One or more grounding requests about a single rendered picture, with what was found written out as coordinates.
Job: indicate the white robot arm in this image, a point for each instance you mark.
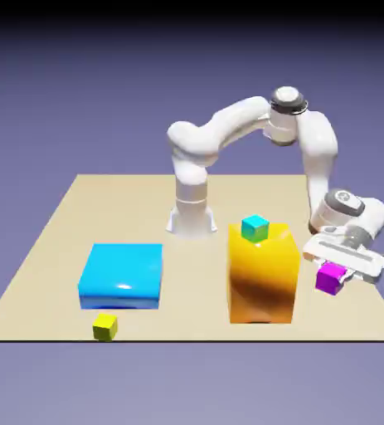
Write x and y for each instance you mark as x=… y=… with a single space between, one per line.
x=234 y=119

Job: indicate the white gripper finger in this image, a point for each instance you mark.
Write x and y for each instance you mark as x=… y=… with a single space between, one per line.
x=348 y=275

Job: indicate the small yellow cube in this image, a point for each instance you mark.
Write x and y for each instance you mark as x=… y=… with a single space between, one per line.
x=104 y=327

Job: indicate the small cyan cube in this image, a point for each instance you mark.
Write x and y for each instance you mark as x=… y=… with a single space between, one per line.
x=254 y=227

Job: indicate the small magenta cube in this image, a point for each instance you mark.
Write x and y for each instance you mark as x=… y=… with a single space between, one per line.
x=330 y=277

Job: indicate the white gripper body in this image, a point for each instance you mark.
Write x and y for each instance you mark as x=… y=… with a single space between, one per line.
x=344 y=254

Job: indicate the large orange box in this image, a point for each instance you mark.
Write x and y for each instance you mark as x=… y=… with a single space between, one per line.
x=261 y=275

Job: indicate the large blue box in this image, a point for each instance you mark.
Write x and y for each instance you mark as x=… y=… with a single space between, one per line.
x=120 y=274

